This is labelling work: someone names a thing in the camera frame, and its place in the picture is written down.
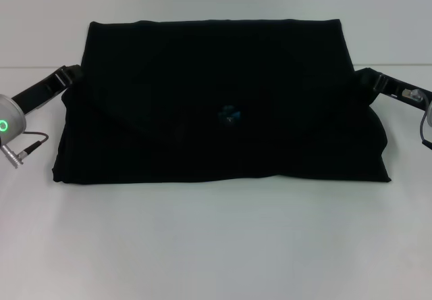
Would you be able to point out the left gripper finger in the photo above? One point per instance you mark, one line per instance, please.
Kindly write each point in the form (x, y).
(72, 73)

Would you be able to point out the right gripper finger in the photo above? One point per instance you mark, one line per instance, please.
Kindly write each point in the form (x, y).
(368, 78)

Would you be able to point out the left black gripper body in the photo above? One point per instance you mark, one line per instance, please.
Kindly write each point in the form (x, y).
(37, 92)

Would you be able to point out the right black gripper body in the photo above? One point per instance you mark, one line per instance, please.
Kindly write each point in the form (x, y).
(395, 88)

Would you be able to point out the black shirt with FREE print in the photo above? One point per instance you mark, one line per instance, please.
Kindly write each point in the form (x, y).
(216, 94)

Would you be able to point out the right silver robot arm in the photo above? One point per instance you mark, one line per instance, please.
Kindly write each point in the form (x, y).
(430, 114)

